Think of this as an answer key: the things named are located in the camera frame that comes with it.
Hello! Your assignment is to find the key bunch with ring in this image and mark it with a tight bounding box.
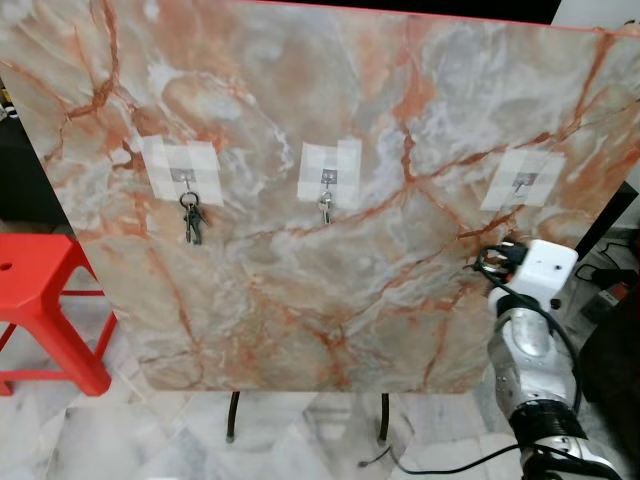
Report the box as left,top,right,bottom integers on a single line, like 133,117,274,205
178,190,211,246

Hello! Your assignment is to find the black and red power strip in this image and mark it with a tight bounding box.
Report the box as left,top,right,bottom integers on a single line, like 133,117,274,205
585,280,633,323

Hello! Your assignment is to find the black floor cable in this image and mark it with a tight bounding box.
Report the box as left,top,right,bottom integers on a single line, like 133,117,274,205
358,440,526,477

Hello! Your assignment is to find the black panel leg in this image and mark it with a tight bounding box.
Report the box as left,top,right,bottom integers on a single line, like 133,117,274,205
227,392,242,442
377,392,392,442

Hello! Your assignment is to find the orange marble panel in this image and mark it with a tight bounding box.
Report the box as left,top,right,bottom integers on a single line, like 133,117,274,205
0,0,640,394

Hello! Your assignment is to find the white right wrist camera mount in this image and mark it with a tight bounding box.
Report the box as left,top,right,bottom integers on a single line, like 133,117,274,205
490,240,579,313

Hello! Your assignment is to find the red plastic stool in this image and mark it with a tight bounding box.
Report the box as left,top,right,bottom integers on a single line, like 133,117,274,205
0,232,113,397

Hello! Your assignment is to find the white tape patch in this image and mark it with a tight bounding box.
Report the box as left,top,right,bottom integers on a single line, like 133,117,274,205
298,138,362,211
480,150,566,211
140,137,219,201

